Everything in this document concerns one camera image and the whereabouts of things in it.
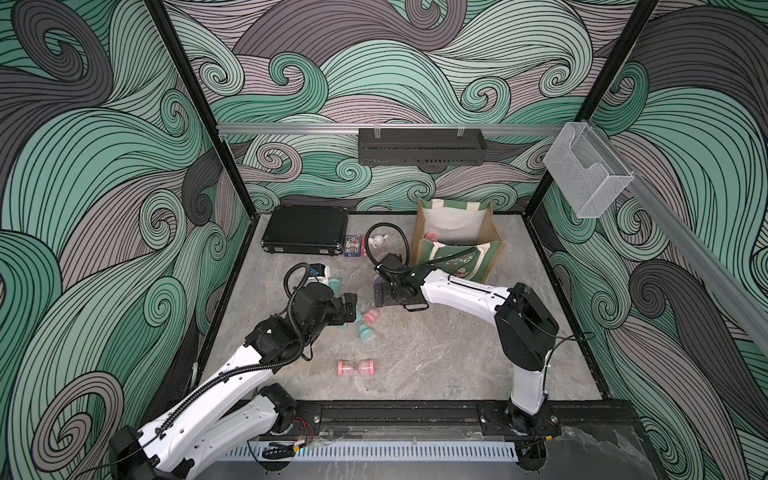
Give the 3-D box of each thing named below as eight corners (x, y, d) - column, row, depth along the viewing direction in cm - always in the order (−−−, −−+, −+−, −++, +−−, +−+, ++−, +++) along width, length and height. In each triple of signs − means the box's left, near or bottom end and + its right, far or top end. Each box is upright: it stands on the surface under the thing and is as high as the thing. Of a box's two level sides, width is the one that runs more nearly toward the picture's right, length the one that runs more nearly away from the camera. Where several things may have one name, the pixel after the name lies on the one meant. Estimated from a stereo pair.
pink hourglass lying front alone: (338, 377, 82) (336, 372, 79) (339, 364, 84) (338, 359, 81) (374, 377, 82) (374, 372, 79) (374, 364, 84) (374, 359, 81)
